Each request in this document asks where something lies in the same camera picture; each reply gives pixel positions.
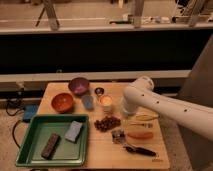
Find yellow banana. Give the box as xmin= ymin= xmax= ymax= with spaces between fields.
xmin=134 ymin=115 xmax=158 ymax=121

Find purple bowl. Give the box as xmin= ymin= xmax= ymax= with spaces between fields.
xmin=68 ymin=77 xmax=90 ymax=96

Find dark brown sponge block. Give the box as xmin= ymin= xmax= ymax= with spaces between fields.
xmin=41 ymin=133 xmax=60 ymax=159

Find white cup orange inside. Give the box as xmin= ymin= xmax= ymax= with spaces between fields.
xmin=99 ymin=95 xmax=113 ymax=113

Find green plastic tray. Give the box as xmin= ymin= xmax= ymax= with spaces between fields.
xmin=16 ymin=114 xmax=89 ymax=168

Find small metal cup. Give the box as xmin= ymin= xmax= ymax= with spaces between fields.
xmin=95 ymin=87 xmax=104 ymax=97

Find small fork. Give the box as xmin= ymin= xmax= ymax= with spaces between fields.
xmin=130 ymin=122 xmax=153 ymax=128

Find blue box on floor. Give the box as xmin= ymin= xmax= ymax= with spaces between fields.
xmin=22 ymin=105 xmax=38 ymax=123

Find grey blue sponge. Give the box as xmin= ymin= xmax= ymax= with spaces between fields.
xmin=65 ymin=121 xmax=83 ymax=142

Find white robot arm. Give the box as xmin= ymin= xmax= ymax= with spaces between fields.
xmin=120 ymin=76 xmax=213 ymax=141

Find black cable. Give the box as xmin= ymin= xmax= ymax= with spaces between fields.
xmin=5 ymin=97 xmax=25 ymax=149

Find orange carrot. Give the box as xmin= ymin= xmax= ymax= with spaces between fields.
xmin=127 ymin=132 xmax=154 ymax=140

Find orange bowl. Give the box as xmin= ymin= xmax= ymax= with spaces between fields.
xmin=51 ymin=93 xmax=74 ymax=113

